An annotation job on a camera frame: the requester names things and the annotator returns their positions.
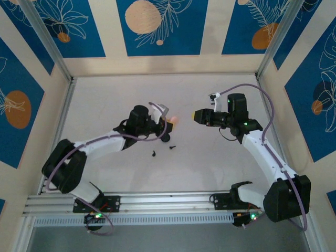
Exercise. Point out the pink earbud charging case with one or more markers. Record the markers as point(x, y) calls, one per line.
point(175, 120)

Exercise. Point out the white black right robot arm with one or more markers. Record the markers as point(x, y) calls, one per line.
point(265, 155)

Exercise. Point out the black earbud charging case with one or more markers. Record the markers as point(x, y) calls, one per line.
point(165, 139)

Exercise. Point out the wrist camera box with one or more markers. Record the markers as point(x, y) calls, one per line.
point(157, 113)
point(217, 103)

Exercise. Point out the aluminium front rail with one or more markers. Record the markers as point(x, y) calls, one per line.
point(168, 202)

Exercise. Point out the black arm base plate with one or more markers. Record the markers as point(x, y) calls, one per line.
point(113, 203)
point(220, 202)

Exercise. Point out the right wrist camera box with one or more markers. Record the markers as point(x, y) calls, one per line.
point(217, 103)

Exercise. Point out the aluminium frame post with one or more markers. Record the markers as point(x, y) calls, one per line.
point(278, 34)
point(47, 39)

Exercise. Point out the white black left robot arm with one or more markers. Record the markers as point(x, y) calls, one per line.
point(105, 143)

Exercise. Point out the aluminium side rail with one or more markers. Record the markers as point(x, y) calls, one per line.
point(65, 105)
point(263, 92)

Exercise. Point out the aluminium frame leg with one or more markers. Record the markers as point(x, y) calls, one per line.
point(313, 239)
point(22, 233)

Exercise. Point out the controller board with green light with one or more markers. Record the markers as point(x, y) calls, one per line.
point(92, 219)
point(240, 219)

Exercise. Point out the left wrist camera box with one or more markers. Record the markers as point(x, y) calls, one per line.
point(157, 113)

